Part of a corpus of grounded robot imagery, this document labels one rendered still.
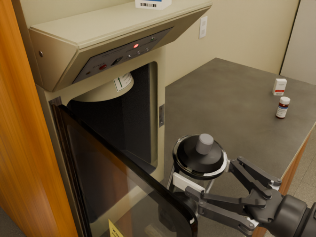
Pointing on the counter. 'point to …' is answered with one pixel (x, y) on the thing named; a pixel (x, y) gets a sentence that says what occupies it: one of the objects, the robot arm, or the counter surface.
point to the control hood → (104, 35)
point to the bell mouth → (108, 90)
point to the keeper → (161, 115)
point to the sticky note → (114, 231)
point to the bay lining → (122, 116)
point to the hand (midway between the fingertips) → (197, 169)
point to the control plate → (108, 57)
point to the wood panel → (27, 145)
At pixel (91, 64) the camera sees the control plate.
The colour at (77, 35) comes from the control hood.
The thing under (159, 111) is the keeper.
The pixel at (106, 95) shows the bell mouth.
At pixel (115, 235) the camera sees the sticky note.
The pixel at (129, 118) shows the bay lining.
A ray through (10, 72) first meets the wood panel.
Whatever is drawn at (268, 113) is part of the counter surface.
